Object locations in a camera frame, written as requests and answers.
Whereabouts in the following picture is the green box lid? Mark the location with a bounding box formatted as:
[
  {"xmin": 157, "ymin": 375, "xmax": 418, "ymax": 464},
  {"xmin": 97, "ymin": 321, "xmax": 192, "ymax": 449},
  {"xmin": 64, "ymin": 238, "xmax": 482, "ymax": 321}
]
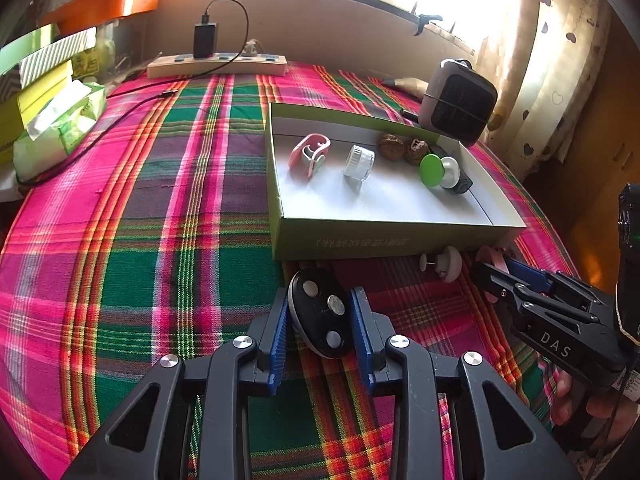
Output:
[{"xmin": 0, "ymin": 25, "xmax": 56, "ymax": 77}]

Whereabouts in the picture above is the green and white cardboard box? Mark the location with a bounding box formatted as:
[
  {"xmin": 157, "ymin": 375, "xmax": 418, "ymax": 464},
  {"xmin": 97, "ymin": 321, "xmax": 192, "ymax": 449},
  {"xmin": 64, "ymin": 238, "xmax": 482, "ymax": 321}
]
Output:
[{"xmin": 264, "ymin": 102, "xmax": 528, "ymax": 262}]

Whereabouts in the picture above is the yellow-green packet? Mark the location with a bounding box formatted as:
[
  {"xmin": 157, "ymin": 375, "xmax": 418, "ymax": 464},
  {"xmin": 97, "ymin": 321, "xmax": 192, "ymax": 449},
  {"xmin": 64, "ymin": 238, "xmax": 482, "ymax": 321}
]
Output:
[{"xmin": 72, "ymin": 40, "xmax": 118, "ymax": 81}]

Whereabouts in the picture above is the black window hook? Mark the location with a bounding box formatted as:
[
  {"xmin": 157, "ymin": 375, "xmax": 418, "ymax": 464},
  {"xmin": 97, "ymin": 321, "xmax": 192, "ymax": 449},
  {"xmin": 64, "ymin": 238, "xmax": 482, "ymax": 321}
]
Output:
[{"xmin": 413, "ymin": 13, "xmax": 444, "ymax": 38}]

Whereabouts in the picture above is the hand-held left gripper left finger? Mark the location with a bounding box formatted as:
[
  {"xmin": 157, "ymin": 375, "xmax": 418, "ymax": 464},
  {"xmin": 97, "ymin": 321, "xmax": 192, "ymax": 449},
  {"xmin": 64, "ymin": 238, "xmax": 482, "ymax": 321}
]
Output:
[{"xmin": 62, "ymin": 289, "xmax": 291, "ymax": 480}]

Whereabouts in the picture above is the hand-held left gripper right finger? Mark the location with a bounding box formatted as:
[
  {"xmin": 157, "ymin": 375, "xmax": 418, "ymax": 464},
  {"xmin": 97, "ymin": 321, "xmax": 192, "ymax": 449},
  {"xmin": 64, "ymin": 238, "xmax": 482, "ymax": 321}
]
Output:
[{"xmin": 349, "ymin": 287, "xmax": 576, "ymax": 480}]

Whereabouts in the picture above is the small black cylinder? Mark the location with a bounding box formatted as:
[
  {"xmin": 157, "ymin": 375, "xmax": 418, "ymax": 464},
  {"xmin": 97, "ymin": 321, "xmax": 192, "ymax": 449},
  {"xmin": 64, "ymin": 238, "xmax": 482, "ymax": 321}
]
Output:
[{"xmin": 440, "ymin": 146, "xmax": 475, "ymax": 197}]

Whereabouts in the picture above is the heart-print curtain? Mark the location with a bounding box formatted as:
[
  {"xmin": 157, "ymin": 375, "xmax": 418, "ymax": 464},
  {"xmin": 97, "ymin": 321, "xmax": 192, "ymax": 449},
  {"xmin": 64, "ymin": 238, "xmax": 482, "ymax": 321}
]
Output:
[{"xmin": 472, "ymin": 0, "xmax": 618, "ymax": 181}]

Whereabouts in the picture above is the white power strip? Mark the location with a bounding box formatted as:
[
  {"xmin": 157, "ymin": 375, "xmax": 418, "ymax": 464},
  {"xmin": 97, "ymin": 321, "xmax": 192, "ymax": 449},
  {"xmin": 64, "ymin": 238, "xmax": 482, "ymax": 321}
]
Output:
[{"xmin": 146, "ymin": 52, "xmax": 288, "ymax": 80}]

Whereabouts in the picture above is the green-capped white knob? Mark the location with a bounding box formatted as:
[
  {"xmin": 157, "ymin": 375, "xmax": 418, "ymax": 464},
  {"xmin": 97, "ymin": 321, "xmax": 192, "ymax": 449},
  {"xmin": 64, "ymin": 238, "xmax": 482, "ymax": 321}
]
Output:
[{"xmin": 419, "ymin": 153, "xmax": 462, "ymax": 191}]

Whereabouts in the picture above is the clear jar with white lid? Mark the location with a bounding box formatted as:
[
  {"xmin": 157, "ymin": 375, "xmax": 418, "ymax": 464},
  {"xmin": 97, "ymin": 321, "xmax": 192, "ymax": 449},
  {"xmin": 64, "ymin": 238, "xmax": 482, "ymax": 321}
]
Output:
[{"xmin": 343, "ymin": 145, "xmax": 376, "ymax": 193}]

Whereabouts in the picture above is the pink and grey clip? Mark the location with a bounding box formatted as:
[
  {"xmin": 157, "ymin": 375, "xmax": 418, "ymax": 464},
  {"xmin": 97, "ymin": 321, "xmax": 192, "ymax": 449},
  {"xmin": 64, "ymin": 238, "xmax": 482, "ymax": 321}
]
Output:
[{"xmin": 289, "ymin": 133, "xmax": 331, "ymax": 179}]

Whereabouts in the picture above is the small grey fan heater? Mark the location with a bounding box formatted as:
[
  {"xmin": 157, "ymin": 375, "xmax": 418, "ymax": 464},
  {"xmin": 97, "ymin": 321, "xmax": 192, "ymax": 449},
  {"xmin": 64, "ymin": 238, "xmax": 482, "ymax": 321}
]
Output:
[{"xmin": 418, "ymin": 58, "xmax": 499, "ymax": 148}]

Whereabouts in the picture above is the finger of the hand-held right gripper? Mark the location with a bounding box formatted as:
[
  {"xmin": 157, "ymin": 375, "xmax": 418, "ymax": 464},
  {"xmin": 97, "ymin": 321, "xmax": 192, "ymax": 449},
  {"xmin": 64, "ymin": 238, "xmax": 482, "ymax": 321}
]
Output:
[
  {"xmin": 472, "ymin": 261, "xmax": 600, "ymax": 332},
  {"xmin": 504, "ymin": 257, "xmax": 606, "ymax": 310}
]

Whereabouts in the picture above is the plaid blanket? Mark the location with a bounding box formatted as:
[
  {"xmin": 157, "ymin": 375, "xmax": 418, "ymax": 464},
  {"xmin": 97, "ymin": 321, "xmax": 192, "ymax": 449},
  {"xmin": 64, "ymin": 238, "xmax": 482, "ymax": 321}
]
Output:
[{"xmin": 0, "ymin": 59, "xmax": 583, "ymax": 480}]

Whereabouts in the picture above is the white round knob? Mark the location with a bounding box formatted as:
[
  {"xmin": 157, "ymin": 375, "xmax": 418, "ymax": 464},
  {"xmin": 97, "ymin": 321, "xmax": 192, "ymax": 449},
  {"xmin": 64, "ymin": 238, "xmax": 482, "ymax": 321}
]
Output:
[{"xmin": 419, "ymin": 246, "xmax": 463, "ymax": 282}]

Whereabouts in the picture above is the brown wooden cabinet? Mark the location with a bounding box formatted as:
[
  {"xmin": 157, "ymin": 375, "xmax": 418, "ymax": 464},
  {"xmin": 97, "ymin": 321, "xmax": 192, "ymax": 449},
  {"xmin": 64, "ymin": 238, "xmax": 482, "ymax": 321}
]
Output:
[{"xmin": 525, "ymin": 140, "xmax": 640, "ymax": 281}]

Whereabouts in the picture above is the brown walnut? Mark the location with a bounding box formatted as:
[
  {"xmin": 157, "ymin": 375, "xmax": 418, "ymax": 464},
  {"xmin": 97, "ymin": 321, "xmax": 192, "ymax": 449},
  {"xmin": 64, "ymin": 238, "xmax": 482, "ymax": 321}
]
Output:
[
  {"xmin": 404, "ymin": 139, "xmax": 431, "ymax": 166},
  {"xmin": 377, "ymin": 133, "xmax": 406, "ymax": 162}
]

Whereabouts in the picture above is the black charger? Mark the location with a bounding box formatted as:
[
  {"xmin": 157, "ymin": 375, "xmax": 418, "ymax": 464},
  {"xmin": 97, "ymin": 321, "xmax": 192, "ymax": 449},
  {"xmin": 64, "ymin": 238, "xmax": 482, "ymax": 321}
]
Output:
[{"xmin": 192, "ymin": 23, "xmax": 220, "ymax": 60}]

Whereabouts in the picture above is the orange box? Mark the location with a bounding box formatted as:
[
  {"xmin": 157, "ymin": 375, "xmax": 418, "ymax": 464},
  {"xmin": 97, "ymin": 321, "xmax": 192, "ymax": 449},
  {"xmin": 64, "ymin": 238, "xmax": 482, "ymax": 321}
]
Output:
[{"xmin": 41, "ymin": 0, "xmax": 162, "ymax": 37}]

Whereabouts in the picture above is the beige cone-shaped tube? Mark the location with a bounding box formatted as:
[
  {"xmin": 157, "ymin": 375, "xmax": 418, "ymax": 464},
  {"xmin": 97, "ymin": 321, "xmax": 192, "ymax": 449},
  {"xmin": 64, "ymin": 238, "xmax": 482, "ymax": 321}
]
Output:
[{"xmin": 385, "ymin": 77, "xmax": 430, "ymax": 99}]

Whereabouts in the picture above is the thin black cable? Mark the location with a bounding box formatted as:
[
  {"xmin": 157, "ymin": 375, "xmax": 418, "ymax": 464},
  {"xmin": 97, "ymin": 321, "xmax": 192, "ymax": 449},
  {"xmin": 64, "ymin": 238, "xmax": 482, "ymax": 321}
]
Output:
[{"xmin": 15, "ymin": 89, "xmax": 179, "ymax": 187}]

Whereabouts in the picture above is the black oval disc white base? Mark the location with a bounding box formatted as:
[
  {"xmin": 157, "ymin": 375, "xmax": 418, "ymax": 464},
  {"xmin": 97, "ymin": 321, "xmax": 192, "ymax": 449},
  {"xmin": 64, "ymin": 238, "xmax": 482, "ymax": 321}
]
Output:
[{"xmin": 287, "ymin": 269, "xmax": 353, "ymax": 360}]

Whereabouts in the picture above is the yellow-green box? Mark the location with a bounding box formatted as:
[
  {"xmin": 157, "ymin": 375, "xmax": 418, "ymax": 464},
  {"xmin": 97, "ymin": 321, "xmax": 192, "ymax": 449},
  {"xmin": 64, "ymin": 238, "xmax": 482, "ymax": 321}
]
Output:
[{"xmin": 0, "ymin": 60, "xmax": 76, "ymax": 166}]

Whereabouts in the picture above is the green tissue pack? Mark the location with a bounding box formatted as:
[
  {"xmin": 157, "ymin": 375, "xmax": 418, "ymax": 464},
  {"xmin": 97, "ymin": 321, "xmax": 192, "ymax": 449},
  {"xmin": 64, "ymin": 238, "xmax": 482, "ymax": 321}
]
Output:
[{"xmin": 13, "ymin": 80, "xmax": 108, "ymax": 176}]

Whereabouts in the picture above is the person's right hand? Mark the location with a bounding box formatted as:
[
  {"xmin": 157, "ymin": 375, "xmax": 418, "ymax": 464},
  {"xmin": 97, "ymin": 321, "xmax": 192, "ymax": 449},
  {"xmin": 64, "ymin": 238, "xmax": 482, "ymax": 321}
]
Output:
[{"xmin": 550, "ymin": 367, "xmax": 639, "ymax": 429}]

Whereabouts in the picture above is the black charger cable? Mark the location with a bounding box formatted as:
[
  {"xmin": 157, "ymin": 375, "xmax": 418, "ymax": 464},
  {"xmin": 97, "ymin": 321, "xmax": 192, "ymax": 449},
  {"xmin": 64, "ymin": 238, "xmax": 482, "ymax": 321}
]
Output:
[{"xmin": 201, "ymin": 0, "xmax": 250, "ymax": 74}]

